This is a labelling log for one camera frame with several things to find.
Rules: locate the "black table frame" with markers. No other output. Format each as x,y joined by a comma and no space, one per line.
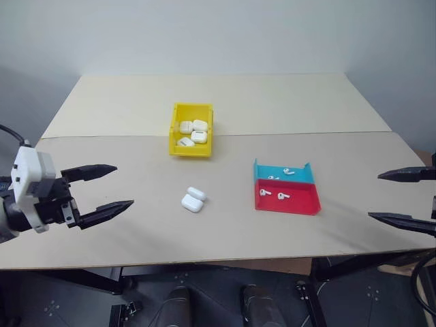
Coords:
340,269

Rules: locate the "dark rounded shape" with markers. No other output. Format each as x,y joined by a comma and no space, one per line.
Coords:
260,306
177,306

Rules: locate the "yellow plastic bin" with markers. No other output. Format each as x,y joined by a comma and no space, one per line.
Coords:
190,151

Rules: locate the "white charging case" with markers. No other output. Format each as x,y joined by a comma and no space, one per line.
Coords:
201,124
185,142
199,137
191,203
186,127

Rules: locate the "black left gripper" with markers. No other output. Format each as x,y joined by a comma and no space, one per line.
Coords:
51,201

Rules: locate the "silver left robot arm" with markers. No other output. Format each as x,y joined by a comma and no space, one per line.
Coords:
12,214

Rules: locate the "red plastic tray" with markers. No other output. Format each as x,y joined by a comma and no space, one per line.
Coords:
299,204

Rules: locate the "white closed charging case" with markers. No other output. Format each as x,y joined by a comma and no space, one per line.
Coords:
201,124
186,127
199,137
185,142

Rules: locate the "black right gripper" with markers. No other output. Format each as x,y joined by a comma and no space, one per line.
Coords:
434,207

